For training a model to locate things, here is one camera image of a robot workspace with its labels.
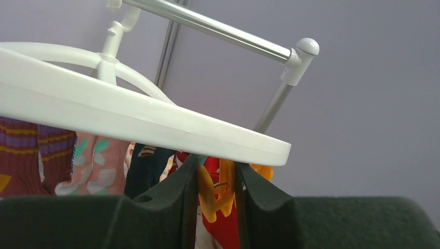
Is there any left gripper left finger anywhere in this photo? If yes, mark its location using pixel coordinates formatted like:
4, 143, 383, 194
1, 155, 199, 248

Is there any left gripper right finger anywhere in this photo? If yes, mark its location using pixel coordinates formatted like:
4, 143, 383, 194
236, 163, 439, 248

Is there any red sock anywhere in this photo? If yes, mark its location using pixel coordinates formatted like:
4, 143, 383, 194
175, 151, 241, 249

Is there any white clip hanger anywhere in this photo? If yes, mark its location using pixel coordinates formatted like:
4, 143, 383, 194
0, 0, 292, 224

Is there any navy christmas sock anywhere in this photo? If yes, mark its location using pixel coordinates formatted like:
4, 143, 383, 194
124, 143, 175, 199

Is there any pink sock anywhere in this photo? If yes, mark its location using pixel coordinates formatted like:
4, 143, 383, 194
86, 136, 130, 195
55, 132, 98, 196

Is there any purple patterned sock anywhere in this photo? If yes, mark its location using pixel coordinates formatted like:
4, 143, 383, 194
37, 124, 76, 195
1, 117, 49, 198

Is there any metal drying rack stand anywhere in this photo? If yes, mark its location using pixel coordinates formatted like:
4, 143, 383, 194
126, 1, 320, 133

